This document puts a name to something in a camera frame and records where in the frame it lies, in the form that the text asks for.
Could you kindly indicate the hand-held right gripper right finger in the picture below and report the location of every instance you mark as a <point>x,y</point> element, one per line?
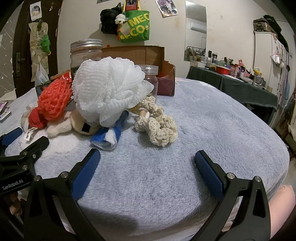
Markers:
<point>208,173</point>

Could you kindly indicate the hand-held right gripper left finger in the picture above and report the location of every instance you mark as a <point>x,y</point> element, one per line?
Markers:
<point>85,172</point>

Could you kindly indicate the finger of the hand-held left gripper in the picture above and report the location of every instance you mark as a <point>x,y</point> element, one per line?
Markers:
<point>11,137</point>
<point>37,146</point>

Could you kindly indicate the red knit soft item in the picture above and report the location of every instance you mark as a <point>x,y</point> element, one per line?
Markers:
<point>35,119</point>

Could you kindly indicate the cream plush toy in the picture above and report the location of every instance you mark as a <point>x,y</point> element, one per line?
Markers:
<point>78,122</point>

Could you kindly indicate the red mesh bath sponge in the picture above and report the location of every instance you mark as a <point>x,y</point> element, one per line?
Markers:
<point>53,99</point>

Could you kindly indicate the cream crochet scrunchie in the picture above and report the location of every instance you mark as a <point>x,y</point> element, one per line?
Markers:
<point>159,129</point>

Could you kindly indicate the white mesh bath sponge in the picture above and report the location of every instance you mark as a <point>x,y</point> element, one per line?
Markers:
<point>108,92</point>

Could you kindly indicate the cardboard box red inside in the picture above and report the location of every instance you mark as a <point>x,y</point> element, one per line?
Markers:
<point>131,54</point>

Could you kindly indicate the person's left hand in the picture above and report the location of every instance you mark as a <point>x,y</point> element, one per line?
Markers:
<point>13,204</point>

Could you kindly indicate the white square device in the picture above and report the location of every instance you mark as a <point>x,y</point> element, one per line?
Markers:
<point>4,116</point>

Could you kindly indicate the pink phone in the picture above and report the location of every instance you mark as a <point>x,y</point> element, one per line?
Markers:
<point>3,105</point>

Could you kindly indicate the clear plastic bag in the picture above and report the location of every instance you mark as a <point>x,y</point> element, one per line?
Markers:
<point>41,75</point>

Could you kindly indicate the pink bedding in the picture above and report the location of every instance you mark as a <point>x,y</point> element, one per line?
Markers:
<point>282,208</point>

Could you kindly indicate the table with green cloth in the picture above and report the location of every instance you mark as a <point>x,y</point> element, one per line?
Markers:
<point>231,85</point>

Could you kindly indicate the green plush toy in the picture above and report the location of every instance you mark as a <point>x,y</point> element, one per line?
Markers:
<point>45,42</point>

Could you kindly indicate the dark wooden door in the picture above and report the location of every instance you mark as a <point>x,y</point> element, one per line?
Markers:
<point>23,34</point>

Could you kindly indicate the large dark green jar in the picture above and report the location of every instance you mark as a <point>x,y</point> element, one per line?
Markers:
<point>85,53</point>

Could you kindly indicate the clutter of bottles and jars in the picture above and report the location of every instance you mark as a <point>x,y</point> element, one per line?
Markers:
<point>245,71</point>

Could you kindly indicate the small clear plastic jar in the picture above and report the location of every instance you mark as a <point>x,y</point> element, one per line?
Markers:
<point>150,81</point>

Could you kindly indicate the hanging clothes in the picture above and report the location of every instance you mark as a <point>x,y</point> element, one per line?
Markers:
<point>286,81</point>

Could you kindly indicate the white refrigerator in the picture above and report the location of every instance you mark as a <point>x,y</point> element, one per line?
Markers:
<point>263,58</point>

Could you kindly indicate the paper note on door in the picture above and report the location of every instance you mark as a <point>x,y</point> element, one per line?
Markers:
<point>35,10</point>

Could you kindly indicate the black hanging bag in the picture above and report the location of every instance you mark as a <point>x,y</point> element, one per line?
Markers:
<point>108,20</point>

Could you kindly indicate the green tote bag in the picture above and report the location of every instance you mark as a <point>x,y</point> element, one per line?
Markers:
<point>134,27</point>

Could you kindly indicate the dark bag on refrigerator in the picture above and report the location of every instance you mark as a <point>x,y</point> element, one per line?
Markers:
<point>266,23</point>

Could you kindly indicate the red hanging packet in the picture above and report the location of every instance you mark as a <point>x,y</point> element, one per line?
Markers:
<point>131,4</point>

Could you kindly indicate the beige hanging wall organizer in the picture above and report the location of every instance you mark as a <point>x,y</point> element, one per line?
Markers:
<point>34,46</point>

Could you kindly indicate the wall mirror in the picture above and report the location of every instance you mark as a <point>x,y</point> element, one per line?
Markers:
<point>195,34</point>

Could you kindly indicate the wall photo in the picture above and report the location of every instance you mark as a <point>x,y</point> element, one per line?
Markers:
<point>166,8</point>

